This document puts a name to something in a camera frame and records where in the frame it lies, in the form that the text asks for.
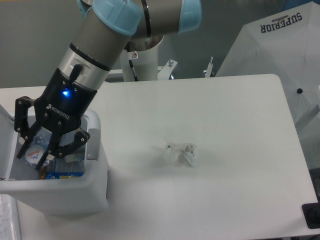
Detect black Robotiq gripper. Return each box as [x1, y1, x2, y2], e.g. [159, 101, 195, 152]
[14, 67, 97, 170]

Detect crushed clear plastic bottle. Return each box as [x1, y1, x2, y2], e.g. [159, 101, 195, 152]
[21, 128, 52, 169]

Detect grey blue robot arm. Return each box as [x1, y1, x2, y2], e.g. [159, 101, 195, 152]
[14, 0, 202, 169]

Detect white plastic trash can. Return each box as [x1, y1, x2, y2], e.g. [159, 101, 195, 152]
[0, 107, 109, 215]

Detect blue snack package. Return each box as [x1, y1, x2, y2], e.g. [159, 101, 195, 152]
[40, 152, 85, 180]

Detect crumpled white paper wrapper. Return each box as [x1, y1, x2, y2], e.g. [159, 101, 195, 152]
[162, 137, 199, 168]

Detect white Superior umbrella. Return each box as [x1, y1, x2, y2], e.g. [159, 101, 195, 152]
[214, 1, 320, 151]

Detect black device at edge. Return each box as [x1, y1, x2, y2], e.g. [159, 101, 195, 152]
[301, 202, 320, 229]

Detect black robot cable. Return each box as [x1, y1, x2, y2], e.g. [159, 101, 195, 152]
[128, 58, 139, 82]

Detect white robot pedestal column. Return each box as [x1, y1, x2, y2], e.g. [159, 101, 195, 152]
[119, 35, 164, 82]

